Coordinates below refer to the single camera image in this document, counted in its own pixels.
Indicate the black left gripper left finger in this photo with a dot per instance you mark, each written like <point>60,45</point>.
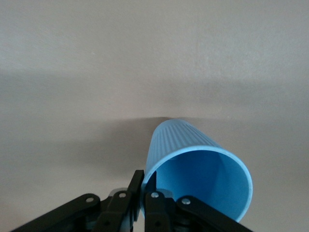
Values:
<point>116,212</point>

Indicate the blue ribbed plastic cup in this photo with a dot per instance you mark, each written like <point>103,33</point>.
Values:
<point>205,174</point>

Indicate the brown table cover sheet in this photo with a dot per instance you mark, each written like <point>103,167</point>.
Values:
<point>96,72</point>

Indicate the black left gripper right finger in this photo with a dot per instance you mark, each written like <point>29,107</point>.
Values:
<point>164,215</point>

